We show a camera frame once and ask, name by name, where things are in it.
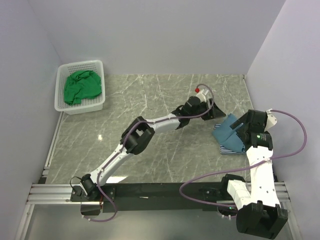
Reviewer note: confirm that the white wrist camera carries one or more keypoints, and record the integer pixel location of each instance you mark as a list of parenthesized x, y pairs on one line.
[(202, 94), (271, 120)]

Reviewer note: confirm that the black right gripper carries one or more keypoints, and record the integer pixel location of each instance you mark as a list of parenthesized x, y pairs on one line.
[(242, 119)]

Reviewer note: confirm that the white plastic laundry basket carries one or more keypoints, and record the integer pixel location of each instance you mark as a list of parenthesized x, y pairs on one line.
[(86, 105)]

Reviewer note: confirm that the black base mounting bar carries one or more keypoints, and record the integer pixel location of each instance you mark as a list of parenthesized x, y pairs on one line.
[(135, 197)]

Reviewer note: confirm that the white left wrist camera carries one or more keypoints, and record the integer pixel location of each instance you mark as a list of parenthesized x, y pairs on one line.
[(202, 94)]

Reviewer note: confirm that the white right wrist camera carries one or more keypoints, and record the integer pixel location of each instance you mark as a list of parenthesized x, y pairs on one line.
[(271, 120)]

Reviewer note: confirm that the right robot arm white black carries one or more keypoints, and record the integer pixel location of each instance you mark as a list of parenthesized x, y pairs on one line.
[(259, 211)]

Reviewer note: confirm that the blue white striped tank top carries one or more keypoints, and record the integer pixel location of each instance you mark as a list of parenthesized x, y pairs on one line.
[(232, 150)]

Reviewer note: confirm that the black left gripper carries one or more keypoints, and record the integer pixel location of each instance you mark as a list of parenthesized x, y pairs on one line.
[(214, 112)]

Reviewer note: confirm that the teal tank top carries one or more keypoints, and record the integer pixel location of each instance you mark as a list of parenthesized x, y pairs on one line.
[(224, 135)]

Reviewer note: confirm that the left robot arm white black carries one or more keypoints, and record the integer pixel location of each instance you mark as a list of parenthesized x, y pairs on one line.
[(135, 139)]

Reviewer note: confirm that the green tank top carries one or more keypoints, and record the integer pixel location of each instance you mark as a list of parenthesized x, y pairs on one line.
[(82, 84)]

